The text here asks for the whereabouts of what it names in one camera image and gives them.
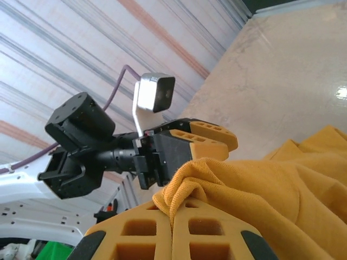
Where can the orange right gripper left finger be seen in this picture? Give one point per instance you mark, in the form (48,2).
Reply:
(114,238)

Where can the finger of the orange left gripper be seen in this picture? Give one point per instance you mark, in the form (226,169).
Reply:
(206,149)
(206,125)

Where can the green plastic object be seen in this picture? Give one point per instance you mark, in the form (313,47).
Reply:
(54,252)

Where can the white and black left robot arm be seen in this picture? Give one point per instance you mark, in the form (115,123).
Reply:
(21,184)

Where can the aluminium mounting rail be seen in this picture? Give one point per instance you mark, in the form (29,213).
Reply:
(130,189)

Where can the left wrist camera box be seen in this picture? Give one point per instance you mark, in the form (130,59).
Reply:
(154,92)

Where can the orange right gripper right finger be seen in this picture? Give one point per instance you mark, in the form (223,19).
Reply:
(230,243)

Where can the yellow t-shirt with blue print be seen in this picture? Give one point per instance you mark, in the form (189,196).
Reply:
(257,203)

